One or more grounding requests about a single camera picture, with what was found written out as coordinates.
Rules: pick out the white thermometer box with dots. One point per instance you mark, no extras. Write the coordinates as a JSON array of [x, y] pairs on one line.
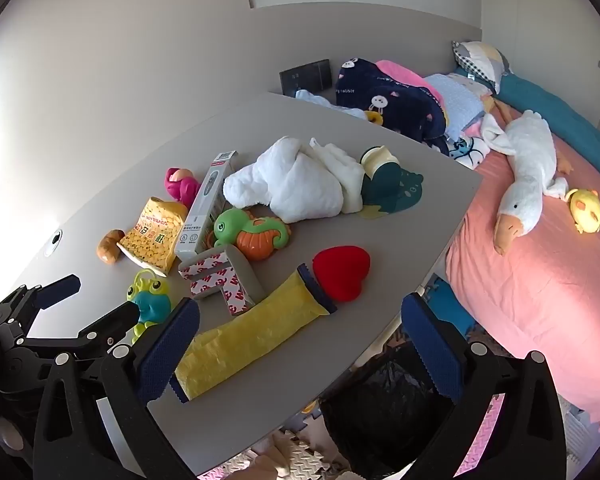
[[202, 210]]

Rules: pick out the grey double-sided tape strip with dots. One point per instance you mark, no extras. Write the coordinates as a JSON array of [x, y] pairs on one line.
[[248, 280], [205, 275]]

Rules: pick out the cream plush cloth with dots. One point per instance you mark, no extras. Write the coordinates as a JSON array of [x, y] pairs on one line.
[[347, 180]]

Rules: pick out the light blue pillow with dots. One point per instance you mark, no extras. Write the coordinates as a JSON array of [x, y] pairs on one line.
[[455, 100]]

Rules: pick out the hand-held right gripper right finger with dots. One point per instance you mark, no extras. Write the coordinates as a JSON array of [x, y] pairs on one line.
[[430, 347]]

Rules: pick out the small yellow toy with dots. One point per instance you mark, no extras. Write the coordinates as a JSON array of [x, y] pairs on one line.
[[375, 117]]

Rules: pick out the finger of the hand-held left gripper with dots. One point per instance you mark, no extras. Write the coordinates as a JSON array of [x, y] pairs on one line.
[[115, 321], [62, 286]]

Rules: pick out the white printed cloth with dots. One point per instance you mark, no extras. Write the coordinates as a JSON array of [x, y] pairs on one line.
[[467, 150]]

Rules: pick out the red heart box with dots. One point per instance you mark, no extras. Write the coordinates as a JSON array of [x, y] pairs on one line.
[[341, 272]]

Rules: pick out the pink blanket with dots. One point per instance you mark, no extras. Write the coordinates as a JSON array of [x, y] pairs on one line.
[[400, 72]]

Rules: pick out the green frog toy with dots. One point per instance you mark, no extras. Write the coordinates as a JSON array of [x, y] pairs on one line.
[[152, 300]]

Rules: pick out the green orange seahorse toy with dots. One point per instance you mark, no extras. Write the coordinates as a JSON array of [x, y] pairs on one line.
[[250, 235]]

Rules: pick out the pink bed sheet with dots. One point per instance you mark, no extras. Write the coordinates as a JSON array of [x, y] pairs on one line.
[[530, 300]]

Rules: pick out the teal dinosaur cup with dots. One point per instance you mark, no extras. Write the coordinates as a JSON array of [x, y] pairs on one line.
[[392, 182]]

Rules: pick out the brown bread toy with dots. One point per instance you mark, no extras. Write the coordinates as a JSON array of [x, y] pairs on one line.
[[107, 250]]

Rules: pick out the white goose plush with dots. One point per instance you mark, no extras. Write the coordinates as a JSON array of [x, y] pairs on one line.
[[525, 160]]

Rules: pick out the checkered patchwork pillow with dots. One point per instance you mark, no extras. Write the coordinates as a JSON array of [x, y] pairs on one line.
[[480, 62]]

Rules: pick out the black trash bag bin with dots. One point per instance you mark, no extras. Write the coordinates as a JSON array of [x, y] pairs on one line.
[[380, 410]]

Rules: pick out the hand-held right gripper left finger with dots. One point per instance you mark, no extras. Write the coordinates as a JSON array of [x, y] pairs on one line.
[[170, 350]]

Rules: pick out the yellow chick plush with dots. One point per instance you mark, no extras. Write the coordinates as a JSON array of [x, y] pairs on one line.
[[587, 210]]

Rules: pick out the white folded towel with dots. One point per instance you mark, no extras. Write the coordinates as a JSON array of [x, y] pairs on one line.
[[290, 185]]

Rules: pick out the yellow printed paper cup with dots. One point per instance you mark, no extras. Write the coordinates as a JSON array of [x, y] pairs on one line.
[[155, 240]]

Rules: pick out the navy rabbit print blanket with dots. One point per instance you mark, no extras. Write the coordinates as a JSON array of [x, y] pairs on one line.
[[395, 102]]

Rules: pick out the puzzle foam floor mat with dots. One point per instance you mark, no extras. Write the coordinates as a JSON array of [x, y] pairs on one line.
[[295, 460]]

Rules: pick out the teal blanket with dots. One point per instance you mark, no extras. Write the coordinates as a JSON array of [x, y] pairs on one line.
[[555, 115]]

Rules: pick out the pink doll toy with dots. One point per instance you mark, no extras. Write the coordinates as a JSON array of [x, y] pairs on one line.
[[177, 187]]

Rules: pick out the light blue cloth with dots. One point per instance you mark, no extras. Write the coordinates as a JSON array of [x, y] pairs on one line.
[[325, 101]]

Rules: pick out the yellow padded pouch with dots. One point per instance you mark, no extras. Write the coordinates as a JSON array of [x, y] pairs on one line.
[[260, 330]]

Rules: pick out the black wall switch panel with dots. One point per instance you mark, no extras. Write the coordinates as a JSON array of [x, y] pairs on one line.
[[305, 76]]

